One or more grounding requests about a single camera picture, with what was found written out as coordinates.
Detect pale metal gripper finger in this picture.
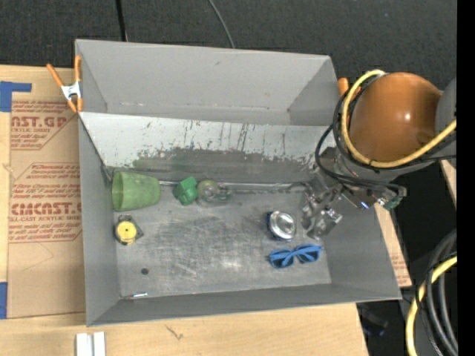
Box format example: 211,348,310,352
312,205,344,241
300,192,323,231

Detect silver round lid blue base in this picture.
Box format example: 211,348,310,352
264,210,298,242

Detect blue sunglasses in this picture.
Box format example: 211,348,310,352
267,244,324,269

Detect grey metal bin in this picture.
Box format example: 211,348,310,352
73,39,404,327

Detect clear glass jar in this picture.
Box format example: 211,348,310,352
196,179,233,205

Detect green toy block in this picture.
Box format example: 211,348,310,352
172,176,199,205

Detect green plastic cup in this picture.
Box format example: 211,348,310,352
111,171,162,213

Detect yellow disc on dark base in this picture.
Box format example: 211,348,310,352
113,214,145,246

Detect brown cardboard board red print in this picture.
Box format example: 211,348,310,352
0,64,87,320

